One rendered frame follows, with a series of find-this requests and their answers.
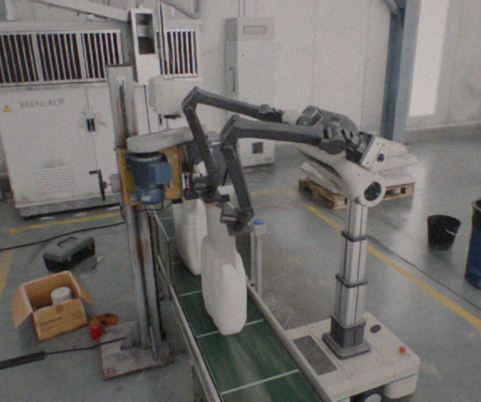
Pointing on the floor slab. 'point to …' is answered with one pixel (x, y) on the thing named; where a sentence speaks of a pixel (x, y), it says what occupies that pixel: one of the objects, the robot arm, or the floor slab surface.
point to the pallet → (346, 198)
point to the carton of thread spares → (20, 307)
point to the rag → (108, 319)
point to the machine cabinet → (70, 104)
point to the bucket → (442, 231)
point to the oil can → (95, 328)
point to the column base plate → (130, 351)
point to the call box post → (258, 265)
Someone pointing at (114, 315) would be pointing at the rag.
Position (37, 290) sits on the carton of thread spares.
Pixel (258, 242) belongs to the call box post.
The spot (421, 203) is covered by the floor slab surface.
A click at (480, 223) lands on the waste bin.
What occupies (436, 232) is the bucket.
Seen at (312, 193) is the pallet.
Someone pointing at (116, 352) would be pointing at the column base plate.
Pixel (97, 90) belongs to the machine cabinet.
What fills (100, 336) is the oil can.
